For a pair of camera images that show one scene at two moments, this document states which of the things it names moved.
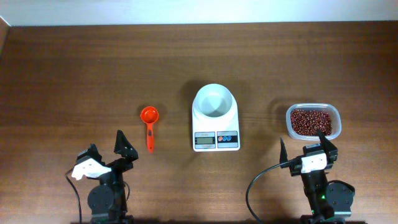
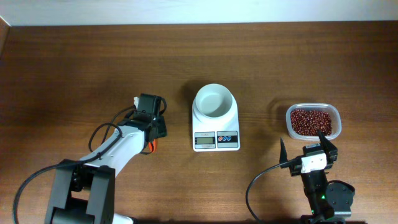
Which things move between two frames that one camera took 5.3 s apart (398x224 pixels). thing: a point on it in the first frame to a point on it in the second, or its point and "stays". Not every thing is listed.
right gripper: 296,165 stays
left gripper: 115,164 to 160,130
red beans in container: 306,122 stays
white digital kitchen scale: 216,134 stays
